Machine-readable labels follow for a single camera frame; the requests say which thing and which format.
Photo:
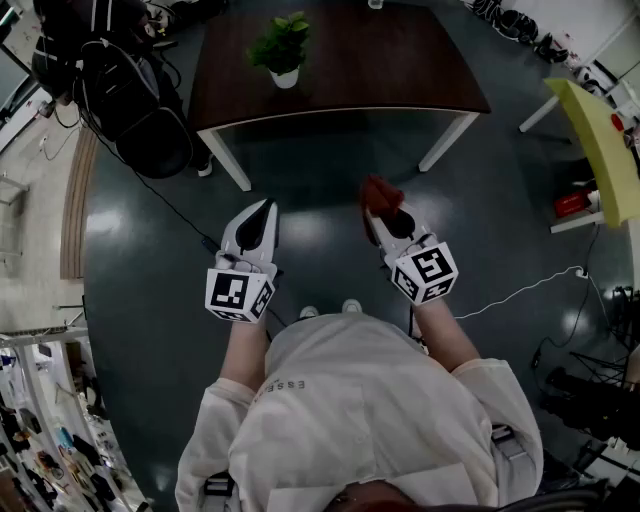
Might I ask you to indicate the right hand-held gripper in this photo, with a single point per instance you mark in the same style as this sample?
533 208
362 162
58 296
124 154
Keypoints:
425 267

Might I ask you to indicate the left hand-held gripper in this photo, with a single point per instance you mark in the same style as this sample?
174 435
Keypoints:
235 295

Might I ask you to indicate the red cloth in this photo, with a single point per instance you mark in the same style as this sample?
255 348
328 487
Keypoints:
380 195

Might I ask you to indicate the green potted plant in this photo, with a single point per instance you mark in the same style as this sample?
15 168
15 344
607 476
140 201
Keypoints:
285 77

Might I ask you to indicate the person's right forearm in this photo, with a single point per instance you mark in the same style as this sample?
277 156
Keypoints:
445 335

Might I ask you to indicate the person's left forearm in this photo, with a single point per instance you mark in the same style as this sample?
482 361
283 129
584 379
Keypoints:
245 350

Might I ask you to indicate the person's right white shoe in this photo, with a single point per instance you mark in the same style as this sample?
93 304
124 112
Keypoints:
352 306

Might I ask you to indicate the person's white shoe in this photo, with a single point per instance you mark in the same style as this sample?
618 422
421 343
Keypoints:
352 306
309 312

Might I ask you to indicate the person's left white shoe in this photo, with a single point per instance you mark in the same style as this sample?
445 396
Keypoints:
309 312

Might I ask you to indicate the dark wooden table white legs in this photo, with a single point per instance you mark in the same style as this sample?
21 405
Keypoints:
400 60

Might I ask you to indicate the red box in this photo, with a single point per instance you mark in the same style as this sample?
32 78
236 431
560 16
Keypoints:
572 204

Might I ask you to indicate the person's white shirt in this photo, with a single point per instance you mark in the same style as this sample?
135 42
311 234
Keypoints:
360 410

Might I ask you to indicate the yellow-green table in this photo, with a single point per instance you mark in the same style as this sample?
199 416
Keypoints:
600 150

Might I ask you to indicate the pile of black white devices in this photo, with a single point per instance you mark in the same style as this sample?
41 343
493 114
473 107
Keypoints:
520 22

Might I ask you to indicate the small red item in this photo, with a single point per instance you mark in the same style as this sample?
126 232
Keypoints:
618 122

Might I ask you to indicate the black tripod stand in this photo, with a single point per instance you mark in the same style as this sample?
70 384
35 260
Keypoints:
595 390

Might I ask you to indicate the metal shelf rack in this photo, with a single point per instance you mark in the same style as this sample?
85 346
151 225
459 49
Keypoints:
45 400

